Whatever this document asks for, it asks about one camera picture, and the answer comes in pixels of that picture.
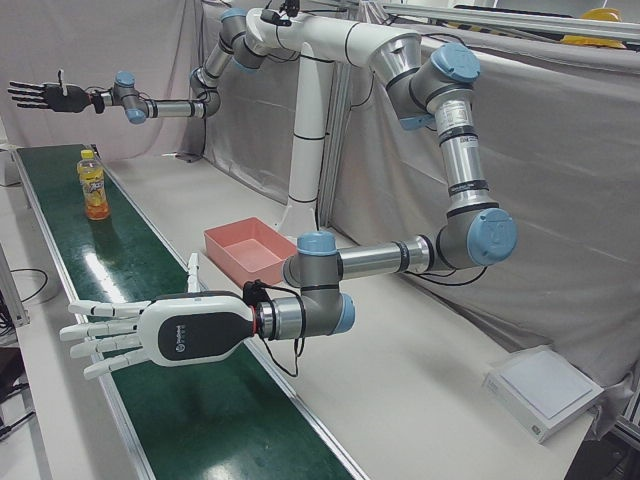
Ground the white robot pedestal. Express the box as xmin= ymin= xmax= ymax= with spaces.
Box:
xmin=244 ymin=7 xmax=422 ymax=237

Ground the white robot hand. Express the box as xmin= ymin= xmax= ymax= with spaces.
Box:
xmin=59 ymin=252 xmax=259 ymax=381

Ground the white cloth backdrop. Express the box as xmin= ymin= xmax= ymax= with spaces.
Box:
xmin=0 ymin=0 xmax=207 ymax=164

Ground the orange drink bottle yellow cap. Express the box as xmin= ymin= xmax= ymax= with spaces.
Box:
xmin=76 ymin=148 xmax=112 ymax=222

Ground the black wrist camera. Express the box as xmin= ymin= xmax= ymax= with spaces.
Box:
xmin=242 ymin=279 xmax=275 ymax=307

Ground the grey cloth backdrop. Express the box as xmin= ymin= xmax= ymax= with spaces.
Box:
xmin=198 ymin=0 xmax=640 ymax=396

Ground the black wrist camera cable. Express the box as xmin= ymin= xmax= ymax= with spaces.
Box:
xmin=257 ymin=283 xmax=307 ymax=379

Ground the green conveyor belt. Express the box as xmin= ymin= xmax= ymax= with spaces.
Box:
xmin=9 ymin=143 xmax=372 ymax=480

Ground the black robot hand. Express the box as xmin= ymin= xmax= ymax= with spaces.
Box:
xmin=7 ymin=68 xmax=95 ymax=116

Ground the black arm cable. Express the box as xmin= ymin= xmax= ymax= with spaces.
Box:
xmin=403 ymin=263 xmax=490 ymax=287

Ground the black head camera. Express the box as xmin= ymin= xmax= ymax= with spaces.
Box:
xmin=259 ymin=0 xmax=302 ymax=27

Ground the black pedestal cable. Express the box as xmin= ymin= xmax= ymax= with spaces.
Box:
xmin=349 ymin=30 xmax=451 ymax=109

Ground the black floor cable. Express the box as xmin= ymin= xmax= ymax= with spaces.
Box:
xmin=8 ymin=267 xmax=50 ymax=305

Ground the white flat box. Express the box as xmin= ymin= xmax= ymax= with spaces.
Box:
xmin=481 ymin=347 xmax=606 ymax=445

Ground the pink plastic basket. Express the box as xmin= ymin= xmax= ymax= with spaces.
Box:
xmin=203 ymin=215 xmax=299 ymax=292

